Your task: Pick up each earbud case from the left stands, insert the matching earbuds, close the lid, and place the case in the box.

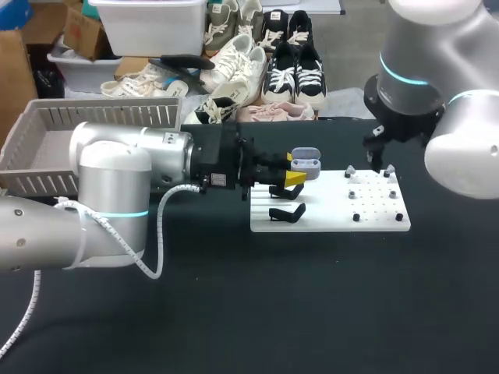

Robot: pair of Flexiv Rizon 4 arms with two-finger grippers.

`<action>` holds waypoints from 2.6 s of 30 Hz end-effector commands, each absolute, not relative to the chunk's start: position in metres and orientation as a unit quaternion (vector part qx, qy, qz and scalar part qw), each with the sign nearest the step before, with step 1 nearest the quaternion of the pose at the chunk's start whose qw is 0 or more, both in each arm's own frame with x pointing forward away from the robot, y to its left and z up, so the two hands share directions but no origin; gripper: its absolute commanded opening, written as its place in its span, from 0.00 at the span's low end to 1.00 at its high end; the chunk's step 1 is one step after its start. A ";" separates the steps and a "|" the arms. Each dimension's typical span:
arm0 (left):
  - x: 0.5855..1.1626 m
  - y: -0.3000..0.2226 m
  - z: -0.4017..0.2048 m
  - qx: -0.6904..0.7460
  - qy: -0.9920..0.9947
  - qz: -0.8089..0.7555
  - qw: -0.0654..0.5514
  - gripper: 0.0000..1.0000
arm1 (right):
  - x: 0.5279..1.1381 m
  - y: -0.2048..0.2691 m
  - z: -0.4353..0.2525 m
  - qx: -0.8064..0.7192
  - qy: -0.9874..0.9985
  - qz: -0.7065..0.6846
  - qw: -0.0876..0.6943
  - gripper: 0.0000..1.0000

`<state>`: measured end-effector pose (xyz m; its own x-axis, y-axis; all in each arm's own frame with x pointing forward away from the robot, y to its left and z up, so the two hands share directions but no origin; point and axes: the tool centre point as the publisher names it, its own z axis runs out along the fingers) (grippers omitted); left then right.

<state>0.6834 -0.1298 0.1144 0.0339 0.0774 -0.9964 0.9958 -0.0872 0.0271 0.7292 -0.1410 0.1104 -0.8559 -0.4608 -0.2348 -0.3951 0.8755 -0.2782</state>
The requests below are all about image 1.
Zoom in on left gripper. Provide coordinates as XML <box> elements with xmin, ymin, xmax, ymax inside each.
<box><xmin>181</xmin><ymin>122</ymin><xmax>307</xmax><ymax>202</ymax></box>

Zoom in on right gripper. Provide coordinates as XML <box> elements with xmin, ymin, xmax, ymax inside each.
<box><xmin>362</xmin><ymin>72</ymin><xmax>446</xmax><ymax>173</ymax></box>

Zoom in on lilac earbud case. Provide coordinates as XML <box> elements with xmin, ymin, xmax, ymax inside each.
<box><xmin>289</xmin><ymin>146</ymin><xmax>323</xmax><ymax>181</ymax></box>

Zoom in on white plate with black stands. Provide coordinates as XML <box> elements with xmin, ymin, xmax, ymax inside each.
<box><xmin>249</xmin><ymin>168</ymin><xmax>412</xmax><ymax>235</ymax></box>

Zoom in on small cardboard box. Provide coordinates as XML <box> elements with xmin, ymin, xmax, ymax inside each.
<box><xmin>62</xmin><ymin>2</ymin><xmax>111</xmax><ymax>62</ymax></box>

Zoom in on large cardboard box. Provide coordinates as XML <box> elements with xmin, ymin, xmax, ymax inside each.
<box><xmin>0</xmin><ymin>28</ymin><xmax>41</xmax><ymax>146</ymax></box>

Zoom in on pink sneaker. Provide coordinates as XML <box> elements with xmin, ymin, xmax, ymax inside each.
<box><xmin>235</xmin><ymin>101</ymin><xmax>316</xmax><ymax>122</ymax></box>

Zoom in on black and white sneaker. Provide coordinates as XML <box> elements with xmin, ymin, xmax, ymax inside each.
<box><xmin>182</xmin><ymin>96</ymin><xmax>239</xmax><ymax>125</ymax></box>

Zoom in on black sneaker white laces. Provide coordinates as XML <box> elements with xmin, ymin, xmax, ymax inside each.
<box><xmin>260</xmin><ymin>40</ymin><xmax>298</xmax><ymax>105</ymax></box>
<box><xmin>293</xmin><ymin>43</ymin><xmax>329</xmax><ymax>107</ymax></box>

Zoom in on white and blue insole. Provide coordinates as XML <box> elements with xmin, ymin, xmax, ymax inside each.
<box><xmin>154</xmin><ymin>75</ymin><xmax>189</xmax><ymax>99</ymax></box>

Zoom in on black high-top sneaker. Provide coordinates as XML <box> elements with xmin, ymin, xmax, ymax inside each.
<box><xmin>258</xmin><ymin>9</ymin><xmax>292</xmax><ymax>52</ymax></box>
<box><xmin>287</xmin><ymin>9</ymin><xmax>314</xmax><ymax>48</ymax></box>

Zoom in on black insole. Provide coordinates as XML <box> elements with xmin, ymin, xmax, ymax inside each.
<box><xmin>149</xmin><ymin>54</ymin><xmax>217</xmax><ymax>72</ymax></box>

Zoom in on olive green sneaker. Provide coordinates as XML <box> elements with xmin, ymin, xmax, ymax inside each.
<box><xmin>203</xmin><ymin>0</ymin><xmax>239</xmax><ymax>52</ymax></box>
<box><xmin>235</xmin><ymin>0</ymin><xmax>267</xmax><ymax>44</ymax></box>

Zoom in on cream canvas sneaker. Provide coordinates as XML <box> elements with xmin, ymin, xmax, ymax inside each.
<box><xmin>100</xmin><ymin>63</ymin><xmax>173</xmax><ymax>99</ymax></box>

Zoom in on large white plastic bin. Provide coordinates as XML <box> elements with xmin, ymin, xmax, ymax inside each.
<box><xmin>88</xmin><ymin>0</ymin><xmax>210</xmax><ymax>58</ymax></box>

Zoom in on low white plastic bin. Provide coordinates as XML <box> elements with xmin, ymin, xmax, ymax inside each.
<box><xmin>46</xmin><ymin>49</ymin><xmax>124</xmax><ymax>95</ymax></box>

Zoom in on grey slotted basket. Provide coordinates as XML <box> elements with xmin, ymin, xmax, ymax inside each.
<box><xmin>0</xmin><ymin>97</ymin><xmax>185</xmax><ymax>196</ymax></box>

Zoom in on white cable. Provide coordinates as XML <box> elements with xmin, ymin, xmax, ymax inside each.
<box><xmin>0</xmin><ymin>182</ymin><xmax>207</xmax><ymax>354</ymax></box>

